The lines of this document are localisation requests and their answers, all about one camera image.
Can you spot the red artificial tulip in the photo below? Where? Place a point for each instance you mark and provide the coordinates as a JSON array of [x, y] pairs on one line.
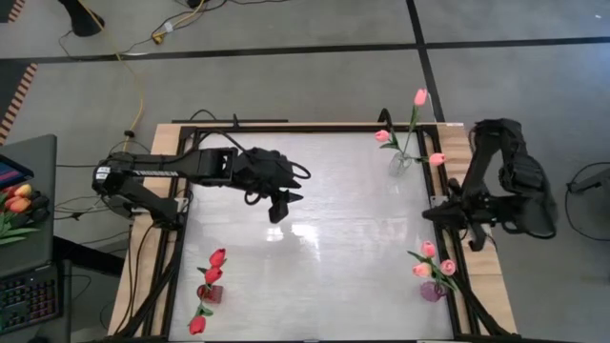
[[217, 257], [213, 275], [197, 325]]

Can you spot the black backlit keyboard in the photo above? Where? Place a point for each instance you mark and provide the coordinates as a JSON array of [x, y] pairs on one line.
[[28, 300]]

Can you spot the dark laptop screen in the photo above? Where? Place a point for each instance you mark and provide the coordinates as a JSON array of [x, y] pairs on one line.
[[9, 174]]

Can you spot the black floor stand foot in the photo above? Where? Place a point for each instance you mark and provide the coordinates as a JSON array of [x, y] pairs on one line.
[[593, 183]]

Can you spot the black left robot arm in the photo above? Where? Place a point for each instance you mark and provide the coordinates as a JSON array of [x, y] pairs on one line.
[[157, 171]]

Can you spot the dark grey side desk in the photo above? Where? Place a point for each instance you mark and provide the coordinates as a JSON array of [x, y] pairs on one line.
[[43, 238]]

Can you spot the white glossy work sheet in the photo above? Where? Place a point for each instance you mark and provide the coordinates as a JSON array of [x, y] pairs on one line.
[[333, 214]]

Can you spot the clear glass vase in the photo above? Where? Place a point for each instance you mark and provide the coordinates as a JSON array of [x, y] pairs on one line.
[[398, 167]]

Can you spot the orange pink artificial tulip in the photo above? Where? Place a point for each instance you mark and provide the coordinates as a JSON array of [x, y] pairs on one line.
[[448, 267], [428, 248], [421, 270]]

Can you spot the black metal table frame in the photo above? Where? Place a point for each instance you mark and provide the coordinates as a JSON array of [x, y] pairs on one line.
[[310, 128]]

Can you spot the purple glass vase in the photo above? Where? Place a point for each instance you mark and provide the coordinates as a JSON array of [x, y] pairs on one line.
[[431, 293]]

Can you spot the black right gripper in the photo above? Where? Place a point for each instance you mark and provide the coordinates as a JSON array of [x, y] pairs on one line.
[[469, 212]]

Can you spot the orange spare tulip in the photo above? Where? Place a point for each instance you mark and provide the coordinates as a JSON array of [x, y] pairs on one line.
[[19, 205], [23, 190]]

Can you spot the black stand base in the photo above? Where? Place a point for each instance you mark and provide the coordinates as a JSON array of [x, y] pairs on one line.
[[83, 21]]

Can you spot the red spare tulip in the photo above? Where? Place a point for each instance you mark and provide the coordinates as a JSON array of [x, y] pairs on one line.
[[7, 191]]

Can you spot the black mat with orange stripes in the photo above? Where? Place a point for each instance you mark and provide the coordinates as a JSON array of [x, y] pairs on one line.
[[7, 9], [12, 95]]

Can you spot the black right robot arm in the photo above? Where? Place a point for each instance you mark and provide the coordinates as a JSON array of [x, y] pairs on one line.
[[519, 176]]

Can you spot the black clamp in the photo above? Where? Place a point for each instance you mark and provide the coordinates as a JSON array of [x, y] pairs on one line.
[[384, 119]]

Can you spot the red glass vase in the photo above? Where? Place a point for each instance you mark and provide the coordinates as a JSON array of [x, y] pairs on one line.
[[215, 296]]

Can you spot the light pink artificial tulip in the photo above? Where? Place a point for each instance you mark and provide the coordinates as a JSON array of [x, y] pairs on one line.
[[381, 135], [419, 97], [437, 159]]

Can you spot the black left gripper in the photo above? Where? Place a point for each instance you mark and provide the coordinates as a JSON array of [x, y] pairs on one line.
[[267, 169]]

